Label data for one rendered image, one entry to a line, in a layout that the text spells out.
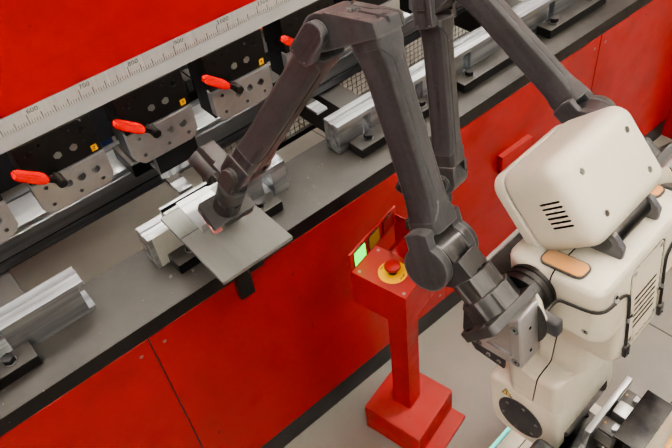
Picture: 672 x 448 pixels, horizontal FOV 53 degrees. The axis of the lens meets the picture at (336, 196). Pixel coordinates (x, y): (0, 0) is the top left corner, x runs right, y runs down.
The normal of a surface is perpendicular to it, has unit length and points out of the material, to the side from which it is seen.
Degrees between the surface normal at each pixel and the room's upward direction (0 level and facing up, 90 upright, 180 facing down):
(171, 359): 90
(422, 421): 0
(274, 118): 80
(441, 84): 74
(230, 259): 0
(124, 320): 0
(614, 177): 48
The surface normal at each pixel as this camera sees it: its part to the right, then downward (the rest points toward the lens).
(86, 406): 0.64, 0.48
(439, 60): -0.52, 0.40
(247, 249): -0.10, -0.73
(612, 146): 0.44, -0.16
